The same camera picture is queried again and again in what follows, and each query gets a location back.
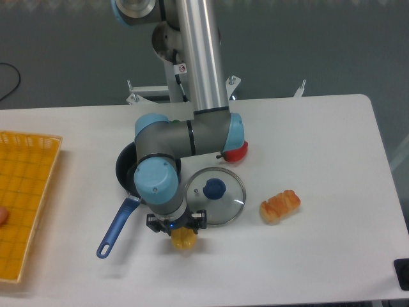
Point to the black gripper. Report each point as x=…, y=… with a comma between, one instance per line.
x=196, y=221

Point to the yellow bell pepper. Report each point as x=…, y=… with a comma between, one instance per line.
x=183, y=238

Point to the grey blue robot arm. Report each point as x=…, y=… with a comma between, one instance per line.
x=159, y=144

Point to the red bell pepper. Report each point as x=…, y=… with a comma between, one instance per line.
x=234, y=155

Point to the fingertip at left edge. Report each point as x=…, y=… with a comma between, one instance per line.
x=4, y=213

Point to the glass lid blue knob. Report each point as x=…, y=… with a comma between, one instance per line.
x=218, y=191

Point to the orange salmon sushi toy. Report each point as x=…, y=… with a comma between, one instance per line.
x=279, y=206

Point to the yellow woven basket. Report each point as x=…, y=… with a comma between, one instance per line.
x=27, y=164

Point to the black object at table corner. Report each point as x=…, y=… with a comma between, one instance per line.
x=402, y=272

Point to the dark saucepan blue handle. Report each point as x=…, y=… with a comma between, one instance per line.
x=126, y=165

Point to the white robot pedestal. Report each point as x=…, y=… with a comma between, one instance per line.
x=172, y=80

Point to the white table frame bracket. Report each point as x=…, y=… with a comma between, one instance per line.
x=300, y=91

